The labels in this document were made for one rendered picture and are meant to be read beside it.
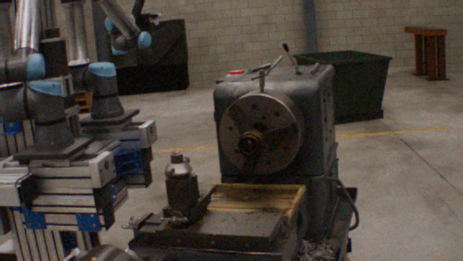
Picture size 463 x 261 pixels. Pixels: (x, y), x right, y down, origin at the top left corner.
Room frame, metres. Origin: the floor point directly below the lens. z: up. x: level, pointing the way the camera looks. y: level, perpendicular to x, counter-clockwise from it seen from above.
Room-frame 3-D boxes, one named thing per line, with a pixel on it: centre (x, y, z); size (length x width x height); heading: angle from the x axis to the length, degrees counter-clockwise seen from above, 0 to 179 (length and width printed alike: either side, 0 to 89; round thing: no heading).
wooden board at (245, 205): (1.73, -0.03, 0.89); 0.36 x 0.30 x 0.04; 71
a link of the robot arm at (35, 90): (1.70, 0.63, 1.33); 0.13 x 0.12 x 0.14; 100
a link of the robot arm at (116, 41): (2.47, 0.49, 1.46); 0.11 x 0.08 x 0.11; 58
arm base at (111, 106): (2.19, 0.53, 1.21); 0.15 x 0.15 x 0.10
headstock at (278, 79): (2.35, -0.23, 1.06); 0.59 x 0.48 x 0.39; 161
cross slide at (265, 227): (1.39, 0.10, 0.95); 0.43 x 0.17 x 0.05; 71
